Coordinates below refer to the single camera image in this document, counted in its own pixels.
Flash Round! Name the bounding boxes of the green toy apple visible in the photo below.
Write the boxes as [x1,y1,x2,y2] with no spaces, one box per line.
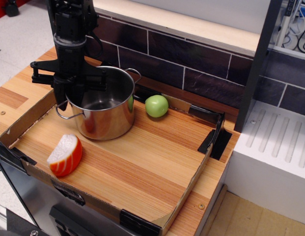
[145,95,169,118]

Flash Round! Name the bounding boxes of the cables on white shelf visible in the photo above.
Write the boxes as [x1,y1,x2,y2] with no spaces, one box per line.
[275,0,305,54]

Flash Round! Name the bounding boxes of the salmon sushi toy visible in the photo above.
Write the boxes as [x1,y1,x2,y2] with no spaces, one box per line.
[47,134,83,177]

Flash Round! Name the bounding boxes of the white dish rack counter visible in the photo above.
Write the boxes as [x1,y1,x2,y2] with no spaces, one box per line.
[225,102,305,224]

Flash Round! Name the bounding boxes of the black object on floor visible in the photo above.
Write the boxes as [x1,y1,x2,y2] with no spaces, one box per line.
[2,0,19,17]

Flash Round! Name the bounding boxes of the stainless steel metal pot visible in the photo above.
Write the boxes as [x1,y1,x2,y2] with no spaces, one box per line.
[55,66,142,141]

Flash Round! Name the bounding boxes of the cardboard fence with black tape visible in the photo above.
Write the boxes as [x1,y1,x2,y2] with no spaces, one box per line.
[0,77,236,236]

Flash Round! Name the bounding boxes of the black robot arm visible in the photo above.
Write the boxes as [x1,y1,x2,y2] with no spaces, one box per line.
[30,0,107,111]

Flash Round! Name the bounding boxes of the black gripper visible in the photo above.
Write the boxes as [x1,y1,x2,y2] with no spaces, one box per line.
[30,46,107,111]

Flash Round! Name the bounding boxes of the dark grey vertical post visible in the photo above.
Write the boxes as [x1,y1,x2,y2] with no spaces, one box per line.
[234,0,282,133]

